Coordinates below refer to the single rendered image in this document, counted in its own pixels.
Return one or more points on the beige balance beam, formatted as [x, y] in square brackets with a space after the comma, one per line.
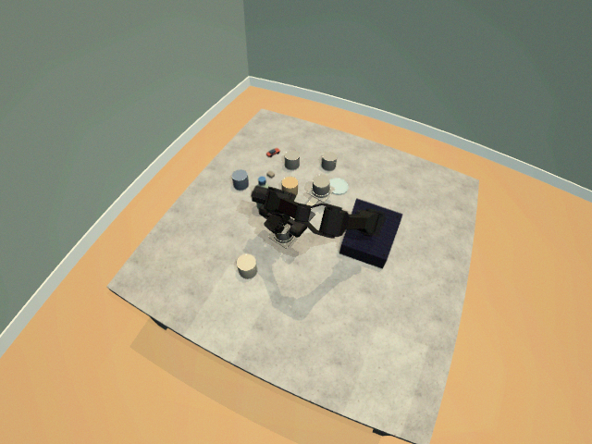
[313, 201]

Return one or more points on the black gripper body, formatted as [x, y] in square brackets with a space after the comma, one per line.
[296, 229]

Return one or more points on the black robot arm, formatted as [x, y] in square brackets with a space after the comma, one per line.
[334, 222]

